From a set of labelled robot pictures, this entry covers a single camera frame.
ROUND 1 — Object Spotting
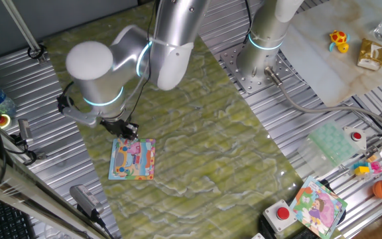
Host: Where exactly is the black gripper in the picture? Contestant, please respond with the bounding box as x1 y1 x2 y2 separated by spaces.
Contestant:
99 117 140 140

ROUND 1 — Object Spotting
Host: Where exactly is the bus picture puzzle board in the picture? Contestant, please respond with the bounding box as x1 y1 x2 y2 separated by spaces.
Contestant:
107 137 157 181

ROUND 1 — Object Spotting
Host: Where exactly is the green marble pattern mat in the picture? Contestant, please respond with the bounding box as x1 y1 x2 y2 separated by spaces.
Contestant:
43 1 344 239

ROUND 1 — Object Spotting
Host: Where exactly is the white metal pole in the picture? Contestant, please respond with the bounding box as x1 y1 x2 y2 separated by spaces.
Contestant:
1 0 48 64

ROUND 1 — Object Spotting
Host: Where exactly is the black keyboard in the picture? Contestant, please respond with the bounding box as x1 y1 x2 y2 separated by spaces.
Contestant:
0 192 36 239

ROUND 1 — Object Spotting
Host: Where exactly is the grey box with red button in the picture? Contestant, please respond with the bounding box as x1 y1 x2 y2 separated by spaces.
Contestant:
263 199 298 233

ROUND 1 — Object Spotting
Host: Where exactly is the translucent green ice tray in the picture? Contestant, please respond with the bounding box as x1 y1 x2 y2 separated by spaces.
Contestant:
296 119 361 177

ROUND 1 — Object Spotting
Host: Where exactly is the white marble slab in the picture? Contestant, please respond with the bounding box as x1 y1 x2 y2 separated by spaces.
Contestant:
279 0 382 108

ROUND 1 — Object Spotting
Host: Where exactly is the small white red button box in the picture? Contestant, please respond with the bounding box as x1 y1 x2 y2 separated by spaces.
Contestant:
343 125 367 151

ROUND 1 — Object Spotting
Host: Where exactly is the yellow turtle toy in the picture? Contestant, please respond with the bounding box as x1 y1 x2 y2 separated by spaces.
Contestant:
329 29 351 54

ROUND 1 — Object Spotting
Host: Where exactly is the colourful building block toy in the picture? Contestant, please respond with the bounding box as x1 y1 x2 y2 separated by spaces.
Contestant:
350 160 382 180

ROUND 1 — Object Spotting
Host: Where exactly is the gold foil package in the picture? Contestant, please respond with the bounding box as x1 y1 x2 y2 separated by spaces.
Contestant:
357 38 382 72

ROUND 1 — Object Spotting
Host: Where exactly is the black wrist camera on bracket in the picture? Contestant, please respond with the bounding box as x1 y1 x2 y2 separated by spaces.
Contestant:
56 94 99 129

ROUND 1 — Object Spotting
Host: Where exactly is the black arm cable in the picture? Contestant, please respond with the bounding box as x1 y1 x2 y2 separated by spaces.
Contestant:
126 0 157 121

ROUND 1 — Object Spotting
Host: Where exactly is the grey camera box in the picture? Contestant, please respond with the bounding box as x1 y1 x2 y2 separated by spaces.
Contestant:
69 184 115 239

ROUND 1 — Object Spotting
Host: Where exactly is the aluminium frame beam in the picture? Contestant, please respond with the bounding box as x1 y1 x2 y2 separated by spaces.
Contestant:
0 142 111 239

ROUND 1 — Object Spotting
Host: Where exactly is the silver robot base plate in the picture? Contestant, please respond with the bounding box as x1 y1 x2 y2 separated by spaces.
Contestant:
219 42 298 96

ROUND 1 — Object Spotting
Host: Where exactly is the black cable loop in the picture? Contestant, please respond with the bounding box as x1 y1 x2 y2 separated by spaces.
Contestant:
27 44 48 61

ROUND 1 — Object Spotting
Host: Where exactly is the red button with yellow ring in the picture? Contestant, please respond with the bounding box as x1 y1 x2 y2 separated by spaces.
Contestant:
0 114 13 131

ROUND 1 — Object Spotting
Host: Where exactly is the grey hose with metal connector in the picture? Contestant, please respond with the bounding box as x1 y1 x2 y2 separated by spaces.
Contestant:
264 66 382 133

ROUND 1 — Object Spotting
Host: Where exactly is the black cable bundle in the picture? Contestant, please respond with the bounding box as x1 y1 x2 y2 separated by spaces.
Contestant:
242 0 253 44

